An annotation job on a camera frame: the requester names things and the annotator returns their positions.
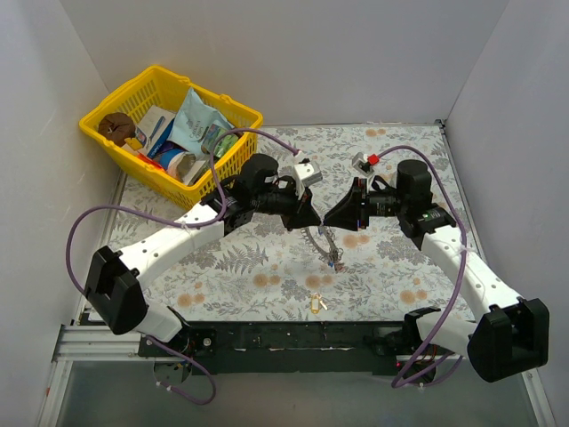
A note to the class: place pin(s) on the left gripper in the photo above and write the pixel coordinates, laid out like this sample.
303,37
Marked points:
298,206

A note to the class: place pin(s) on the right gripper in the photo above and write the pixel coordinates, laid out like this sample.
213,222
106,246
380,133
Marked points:
361,207

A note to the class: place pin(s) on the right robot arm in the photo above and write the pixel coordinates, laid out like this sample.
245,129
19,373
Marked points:
508,334

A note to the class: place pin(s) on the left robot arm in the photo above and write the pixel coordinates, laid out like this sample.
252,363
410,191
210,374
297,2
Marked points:
117,279

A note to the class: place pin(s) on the floral patterned table mat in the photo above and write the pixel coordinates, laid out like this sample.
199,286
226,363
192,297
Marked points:
264,272

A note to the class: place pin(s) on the yellow key tag with key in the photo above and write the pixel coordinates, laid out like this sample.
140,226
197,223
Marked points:
317,303

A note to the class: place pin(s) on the green snack packet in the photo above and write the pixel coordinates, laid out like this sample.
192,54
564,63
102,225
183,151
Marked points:
218,149

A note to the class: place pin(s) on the grey brown pouch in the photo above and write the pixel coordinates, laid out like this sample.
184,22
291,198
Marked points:
187,169

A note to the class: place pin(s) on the yellow plastic shopping basket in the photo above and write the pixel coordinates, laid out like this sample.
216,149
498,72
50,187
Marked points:
158,86

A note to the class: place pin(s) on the light blue chips bag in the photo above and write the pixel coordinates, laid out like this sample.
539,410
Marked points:
196,125

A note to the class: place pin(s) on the white blue box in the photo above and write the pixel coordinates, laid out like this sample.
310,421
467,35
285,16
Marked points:
153,129

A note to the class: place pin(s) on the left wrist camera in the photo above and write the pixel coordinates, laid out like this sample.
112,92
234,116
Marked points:
306,173

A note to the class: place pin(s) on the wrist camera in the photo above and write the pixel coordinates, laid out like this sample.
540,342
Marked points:
365,164
306,173

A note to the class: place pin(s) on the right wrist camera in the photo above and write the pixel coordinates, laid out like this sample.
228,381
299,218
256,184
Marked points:
365,164

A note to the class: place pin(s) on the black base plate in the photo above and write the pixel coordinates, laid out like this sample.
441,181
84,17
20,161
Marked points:
240,347

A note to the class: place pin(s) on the aluminium frame rail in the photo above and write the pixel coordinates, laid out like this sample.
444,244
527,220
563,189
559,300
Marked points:
273,374

